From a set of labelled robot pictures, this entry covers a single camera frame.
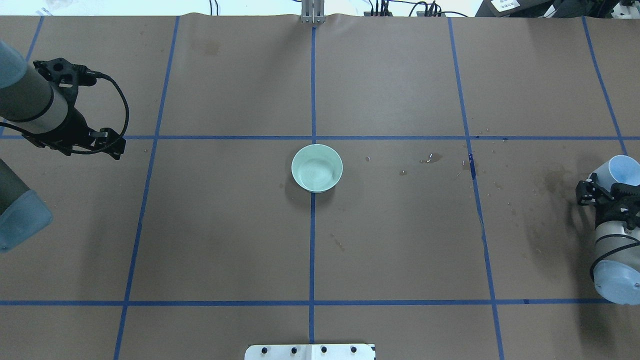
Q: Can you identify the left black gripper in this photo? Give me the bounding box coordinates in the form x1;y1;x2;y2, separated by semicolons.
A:
47;107;127;161

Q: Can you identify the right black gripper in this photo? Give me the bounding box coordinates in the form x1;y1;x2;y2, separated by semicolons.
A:
575;179;640;231

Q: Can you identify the light blue plastic cup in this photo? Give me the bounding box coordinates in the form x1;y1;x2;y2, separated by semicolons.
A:
592;155;640;192

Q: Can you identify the mint green bowl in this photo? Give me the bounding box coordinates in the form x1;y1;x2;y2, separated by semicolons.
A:
291;144;344;194

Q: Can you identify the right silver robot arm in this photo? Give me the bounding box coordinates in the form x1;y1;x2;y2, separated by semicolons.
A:
575;173;640;306

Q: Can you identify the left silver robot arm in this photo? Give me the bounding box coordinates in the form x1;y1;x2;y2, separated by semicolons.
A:
0;42;131;254

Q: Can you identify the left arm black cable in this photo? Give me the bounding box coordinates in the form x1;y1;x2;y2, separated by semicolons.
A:
0;72;130;156

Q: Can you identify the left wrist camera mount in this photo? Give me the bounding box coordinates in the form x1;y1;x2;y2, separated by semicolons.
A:
32;57;101;104

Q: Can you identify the aluminium frame post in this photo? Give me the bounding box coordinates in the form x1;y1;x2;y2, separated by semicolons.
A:
299;0;326;25

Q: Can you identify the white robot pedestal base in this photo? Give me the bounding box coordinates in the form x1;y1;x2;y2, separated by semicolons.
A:
244;343;377;360

